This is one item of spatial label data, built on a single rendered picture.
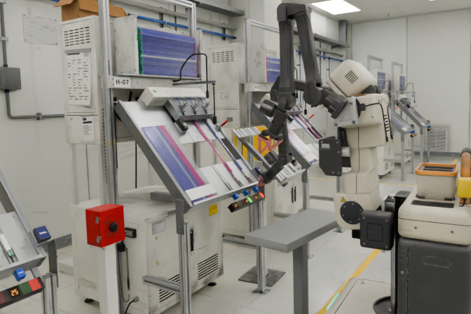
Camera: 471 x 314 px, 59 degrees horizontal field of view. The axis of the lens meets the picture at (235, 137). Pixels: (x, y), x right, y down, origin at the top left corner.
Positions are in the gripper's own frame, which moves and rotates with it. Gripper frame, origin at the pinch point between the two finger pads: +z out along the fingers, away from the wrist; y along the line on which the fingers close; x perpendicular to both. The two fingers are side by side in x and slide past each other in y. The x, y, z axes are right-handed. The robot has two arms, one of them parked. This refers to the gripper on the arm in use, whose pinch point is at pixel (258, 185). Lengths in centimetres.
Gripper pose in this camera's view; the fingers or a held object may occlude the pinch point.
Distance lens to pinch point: 251.0
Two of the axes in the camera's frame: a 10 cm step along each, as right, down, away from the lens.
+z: -6.0, 6.5, 4.6
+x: 5.8, 7.5, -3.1
